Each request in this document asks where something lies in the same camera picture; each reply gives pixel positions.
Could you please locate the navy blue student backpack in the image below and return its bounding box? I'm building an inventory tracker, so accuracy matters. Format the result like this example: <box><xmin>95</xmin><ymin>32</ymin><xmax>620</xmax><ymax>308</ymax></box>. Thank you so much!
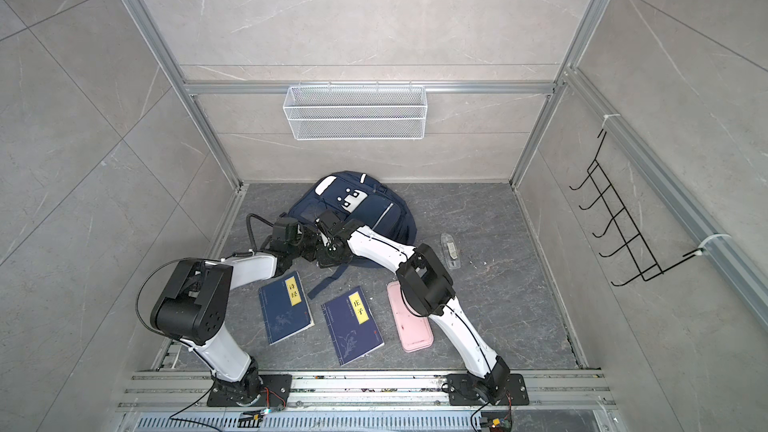
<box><xmin>286</xmin><ymin>170</ymin><xmax>418</xmax><ymax>300</ymax></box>

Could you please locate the purple book yellow label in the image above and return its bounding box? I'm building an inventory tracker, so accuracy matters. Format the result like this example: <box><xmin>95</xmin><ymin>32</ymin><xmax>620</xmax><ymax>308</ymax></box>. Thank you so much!
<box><xmin>321</xmin><ymin>286</ymin><xmax>384</xmax><ymax>366</ymax></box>

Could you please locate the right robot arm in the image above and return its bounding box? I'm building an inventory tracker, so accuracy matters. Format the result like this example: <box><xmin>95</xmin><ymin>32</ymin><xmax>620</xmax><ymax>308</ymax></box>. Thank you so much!
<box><xmin>315</xmin><ymin>211</ymin><xmax>510</xmax><ymax>405</ymax></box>

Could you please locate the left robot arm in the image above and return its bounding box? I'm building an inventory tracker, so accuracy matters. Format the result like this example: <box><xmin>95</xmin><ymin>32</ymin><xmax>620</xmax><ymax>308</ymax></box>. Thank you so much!
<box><xmin>139</xmin><ymin>214</ymin><xmax>322</xmax><ymax>406</ymax></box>

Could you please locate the blue book yellow label left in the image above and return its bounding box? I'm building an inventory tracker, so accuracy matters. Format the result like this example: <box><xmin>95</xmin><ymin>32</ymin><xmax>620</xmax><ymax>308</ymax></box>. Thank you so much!
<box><xmin>258</xmin><ymin>271</ymin><xmax>314</xmax><ymax>345</ymax></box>

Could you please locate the pink pencil case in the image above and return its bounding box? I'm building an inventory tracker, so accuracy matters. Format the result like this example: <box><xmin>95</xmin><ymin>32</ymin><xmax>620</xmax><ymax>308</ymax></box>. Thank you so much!
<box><xmin>387</xmin><ymin>281</ymin><xmax>434</xmax><ymax>353</ymax></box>

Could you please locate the small clear plastic object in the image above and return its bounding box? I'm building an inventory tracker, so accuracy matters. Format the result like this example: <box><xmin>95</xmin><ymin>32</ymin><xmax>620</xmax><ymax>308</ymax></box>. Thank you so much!
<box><xmin>440</xmin><ymin>233</ymin><xmax>461</xmax><ymax>270</ymax></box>

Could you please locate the white wire mesh basket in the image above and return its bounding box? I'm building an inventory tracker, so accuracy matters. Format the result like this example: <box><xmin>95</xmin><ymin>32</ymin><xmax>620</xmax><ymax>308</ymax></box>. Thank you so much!
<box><xmin>283</xmin><ymin>85</ymin><xmax>428</xmax><ymax>141</ymax></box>

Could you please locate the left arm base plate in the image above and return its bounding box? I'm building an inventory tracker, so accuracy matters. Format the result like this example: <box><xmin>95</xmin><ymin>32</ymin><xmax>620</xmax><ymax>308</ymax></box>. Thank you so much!
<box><xmin>206</xmin><ymin>373</ymin><xmax>293</xmax><ymax>408</ymax></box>

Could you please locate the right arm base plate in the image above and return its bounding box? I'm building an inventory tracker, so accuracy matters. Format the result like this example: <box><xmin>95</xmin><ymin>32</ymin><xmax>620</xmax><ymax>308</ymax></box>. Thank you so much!
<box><xmin>440</xmin><ymin>374</ymin><xmax>530</xmax><ymax>407</ymax></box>

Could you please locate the aluminium front rail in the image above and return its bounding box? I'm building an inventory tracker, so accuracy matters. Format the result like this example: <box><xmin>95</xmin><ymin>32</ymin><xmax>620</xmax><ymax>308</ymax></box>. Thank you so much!
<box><xmin>116</xmin><ymin>370</ymin><xmax>624</xmax><ymax>431</ymax></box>

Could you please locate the black wire hook rack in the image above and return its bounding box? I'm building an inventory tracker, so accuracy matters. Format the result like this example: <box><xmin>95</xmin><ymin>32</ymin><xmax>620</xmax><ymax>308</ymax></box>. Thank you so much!
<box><xmin>568</xmin><ymin>129</ymin><xmax>705</xmax><ymax>288</ymax></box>

